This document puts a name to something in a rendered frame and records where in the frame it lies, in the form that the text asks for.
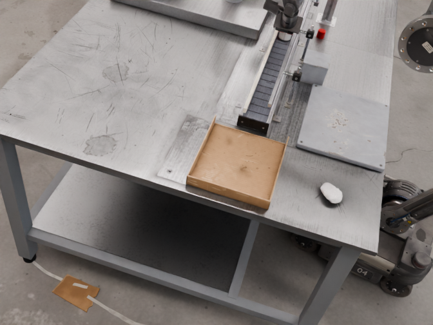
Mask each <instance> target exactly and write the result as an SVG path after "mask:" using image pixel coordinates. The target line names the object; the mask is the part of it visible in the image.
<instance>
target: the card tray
mask: <svg viewBox="0 0 433 325"><path fill-rule="evenodd" d="M216 116H217V115H215V116H214V118H213V121H212V123H211V125H210V127H209V129H208V131H207V134H206V136H205V137H204V140H203V142H202V144H201V146H200V148H199V151H198V153H197V155H196V157H195V159H194V161H193V164H192V165H191V168H190V169H189V172H188V174H187V178H186V184H187V185H190V186H194V187H196V188H200V189H202V190H206V191H209V192H212V193H216V194H219V195H222V196H224V197H229V198H231V199H234V200H237V201H241V202H244V203H247V204H251V205H253V206H257V207H259V208H263V209H266V210H268V209H269V205H270V203H271V199H272V196H273V192H274V188H275V185H276V181H277V178H278V174H279V171H280V167H281V165H282V161H283V158H284V154H285V150H286V147H287V143H288V140H289V136H288V138H287V142H286V144H285V143H281V142H278V141H274V140H272V139H268V138H265V137H261V136H258V135H255V134H251V133H248V132H244V131H242V130H237V129H235V128H231V127H228V126H224V125H222V124H218V123H216V122H215V120H216Z"/></svg>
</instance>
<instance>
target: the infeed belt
mask: <svg viewBox="0 0 433 325"><path fill-rule="evenodd" d="M279 33H280V32H278V34H277V36H276V39H275V41H274V44H273V47H272V49H271V52H270V54H269V57H268V59H267V62H266V64H265V66H264V69H263V71H262V74H261V76H260V79H259V81H258V84H257V86H256V89H255V92H254V94H253V96H252V99H251V102H250V103H249V106H248V109H247V111H246V113H243V116H242V117H245V118H248V119H252V120H255V121H259V122H261V123H266V121H267V118H268V116H269V112H270V110H271V107H267V105H268V102H269V100H270V97H271V94H272V92H273V88H274V86H275V83H276V80H277V77H278V74H279V72H280V69H281V67H282V63H283V61H284V58H285V55H286V52H287V49H288V47H289V43H290V42H291V40H290V41H287V42H285V41H281V40H280V39H279V38H278V36H279ZM292 36H293V35H292ZM292 36H291V38H292Z"/></svg>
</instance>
